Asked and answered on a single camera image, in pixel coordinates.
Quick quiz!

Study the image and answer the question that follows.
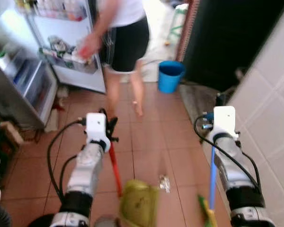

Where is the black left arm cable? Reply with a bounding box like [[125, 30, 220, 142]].
[[47, 120, 87, 201]]

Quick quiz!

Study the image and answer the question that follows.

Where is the brown cardboard box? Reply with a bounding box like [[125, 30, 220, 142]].
[[0, 120, 25, 190]]

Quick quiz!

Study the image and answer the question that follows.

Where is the green stool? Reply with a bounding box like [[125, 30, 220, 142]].
[[164, 3, 189, 46]]

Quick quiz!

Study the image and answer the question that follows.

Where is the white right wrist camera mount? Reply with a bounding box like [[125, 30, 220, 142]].
[[211, 106, 238, 141]]

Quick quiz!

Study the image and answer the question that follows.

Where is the open white fridge door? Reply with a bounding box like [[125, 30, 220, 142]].
[[14, 0, 107, 94]]

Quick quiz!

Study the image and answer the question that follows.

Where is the green dustpan with red handle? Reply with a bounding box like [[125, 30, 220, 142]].
[[108, 142, 160, 227]]

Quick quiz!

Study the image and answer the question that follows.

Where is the crumpled silver wrapper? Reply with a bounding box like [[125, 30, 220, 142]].
[[159, 175, 171, 193]]

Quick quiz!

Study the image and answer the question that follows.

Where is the blue plastic bucket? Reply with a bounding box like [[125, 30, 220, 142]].
[[158, 60, 186, 94]]

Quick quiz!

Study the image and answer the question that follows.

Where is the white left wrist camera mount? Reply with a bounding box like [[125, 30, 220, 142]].
[[85, 113, 110, 153]]

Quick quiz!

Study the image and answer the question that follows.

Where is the grey fridge with drawers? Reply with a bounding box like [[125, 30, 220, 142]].
[[0, 45, 60, 131]]

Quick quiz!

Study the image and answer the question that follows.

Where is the person's reddish hand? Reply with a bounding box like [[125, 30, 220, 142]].
[[77, 32, 104, 61]]

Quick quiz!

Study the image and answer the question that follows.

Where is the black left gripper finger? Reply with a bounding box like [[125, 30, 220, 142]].
[[98, 108, 119, 126]]

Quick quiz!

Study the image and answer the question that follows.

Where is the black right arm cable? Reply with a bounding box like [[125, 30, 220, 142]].
[[194, 114, 262, 192]]

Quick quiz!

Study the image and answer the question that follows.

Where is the blue-handled broom with green head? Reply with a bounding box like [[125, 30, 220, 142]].
[[197, 146, 219, 227]]

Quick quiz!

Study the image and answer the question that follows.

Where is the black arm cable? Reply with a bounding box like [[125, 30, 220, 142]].
[[47, 120, 87, 201], [194, 114, 262, 192]]

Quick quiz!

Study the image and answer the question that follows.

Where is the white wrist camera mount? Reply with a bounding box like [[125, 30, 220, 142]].
[[85, 113, 110, 153], [211, 106, 238, 141]]

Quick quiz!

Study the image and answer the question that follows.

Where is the person in white shirt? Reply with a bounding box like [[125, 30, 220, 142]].
[[77, 0, 151, 118]]

